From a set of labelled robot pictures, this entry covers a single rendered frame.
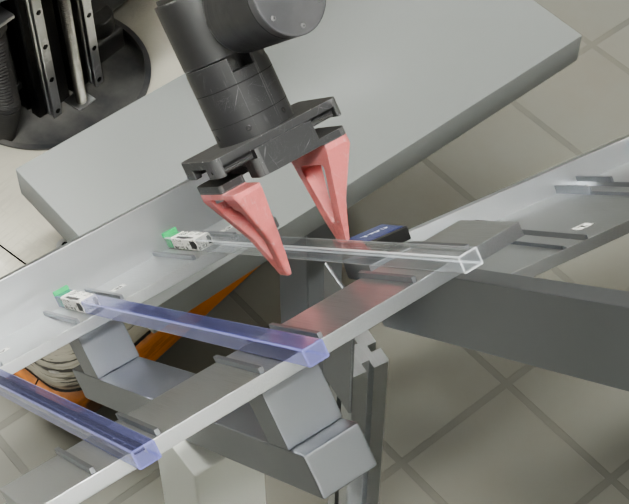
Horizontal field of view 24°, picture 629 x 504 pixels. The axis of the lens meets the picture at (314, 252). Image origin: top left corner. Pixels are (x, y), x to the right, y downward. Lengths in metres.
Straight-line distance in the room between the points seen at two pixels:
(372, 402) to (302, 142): 0.43
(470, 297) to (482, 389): 0.99
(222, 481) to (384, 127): 0.59
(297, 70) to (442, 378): 0.63
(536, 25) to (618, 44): 0.89
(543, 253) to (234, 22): 0.35
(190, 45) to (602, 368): 0.34
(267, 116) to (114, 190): 0.54
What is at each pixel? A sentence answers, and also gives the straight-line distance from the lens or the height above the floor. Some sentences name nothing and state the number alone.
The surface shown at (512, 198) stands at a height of 0.73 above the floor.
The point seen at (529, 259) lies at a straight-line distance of 1.14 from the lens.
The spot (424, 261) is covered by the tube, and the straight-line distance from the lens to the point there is 0.87.
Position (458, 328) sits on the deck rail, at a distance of 1.14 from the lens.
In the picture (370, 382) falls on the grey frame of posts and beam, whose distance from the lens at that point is 1.34.
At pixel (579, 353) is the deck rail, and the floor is 0.94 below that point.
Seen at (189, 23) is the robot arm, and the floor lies 1.07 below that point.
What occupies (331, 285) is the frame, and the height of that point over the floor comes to 0.74.
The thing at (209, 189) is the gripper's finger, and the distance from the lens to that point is 1.00.
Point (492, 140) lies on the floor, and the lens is 2.38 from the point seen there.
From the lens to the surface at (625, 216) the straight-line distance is 1.18.
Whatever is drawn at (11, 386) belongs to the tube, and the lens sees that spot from 1.03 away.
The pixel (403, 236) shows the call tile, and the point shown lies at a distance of 1.19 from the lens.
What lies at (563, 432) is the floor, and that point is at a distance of 2.06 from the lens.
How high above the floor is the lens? 1.73
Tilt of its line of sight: 51 degrees down
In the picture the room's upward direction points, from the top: straight up
